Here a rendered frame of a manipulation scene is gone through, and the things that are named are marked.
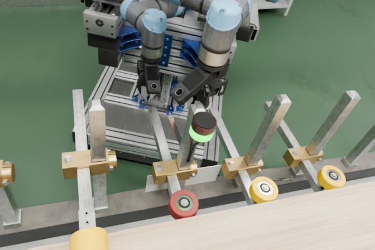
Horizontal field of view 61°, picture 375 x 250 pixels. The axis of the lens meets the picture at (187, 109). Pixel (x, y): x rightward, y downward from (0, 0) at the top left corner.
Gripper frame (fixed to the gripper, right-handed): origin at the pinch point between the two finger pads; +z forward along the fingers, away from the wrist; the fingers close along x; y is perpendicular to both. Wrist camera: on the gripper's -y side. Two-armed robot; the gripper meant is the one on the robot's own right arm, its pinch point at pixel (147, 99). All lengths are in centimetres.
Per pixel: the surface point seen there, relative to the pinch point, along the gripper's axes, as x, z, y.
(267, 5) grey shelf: -184, 69, 206
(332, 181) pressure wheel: -48, -8, -50
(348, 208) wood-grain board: -48, -7, -59
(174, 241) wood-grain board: 5, -7, -58
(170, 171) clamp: 0.2, -4.4, -35.5
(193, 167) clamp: -7.4, -4.0, -35.3
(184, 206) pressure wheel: 0.0, -7.7, -49.2
